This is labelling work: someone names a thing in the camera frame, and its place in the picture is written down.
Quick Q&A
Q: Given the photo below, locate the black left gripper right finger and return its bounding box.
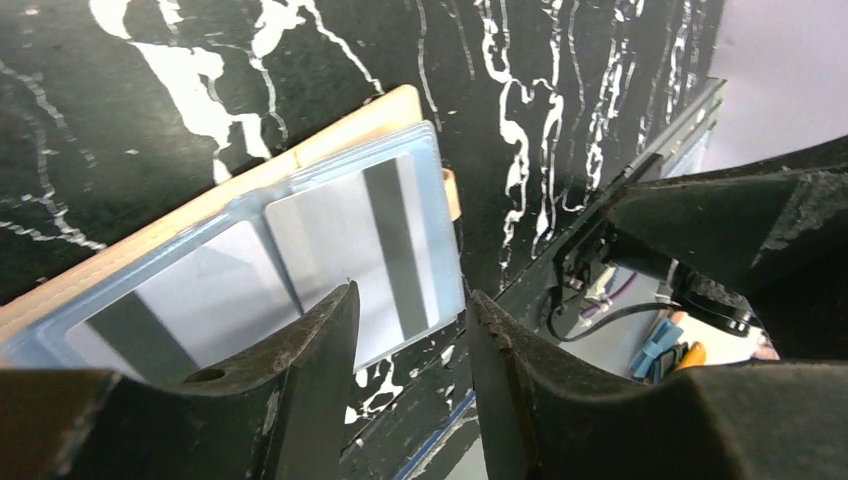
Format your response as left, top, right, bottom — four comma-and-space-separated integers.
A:
466, 291, 847, 479

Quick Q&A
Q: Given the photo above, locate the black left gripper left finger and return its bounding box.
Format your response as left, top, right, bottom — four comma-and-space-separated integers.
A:
1, 282, 360, 479

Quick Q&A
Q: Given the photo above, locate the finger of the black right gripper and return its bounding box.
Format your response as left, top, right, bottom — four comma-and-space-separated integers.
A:
606, 138, 847, 360

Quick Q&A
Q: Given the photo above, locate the white card black stripe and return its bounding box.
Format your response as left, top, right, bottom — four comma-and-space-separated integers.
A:
265, 155, 455, 368

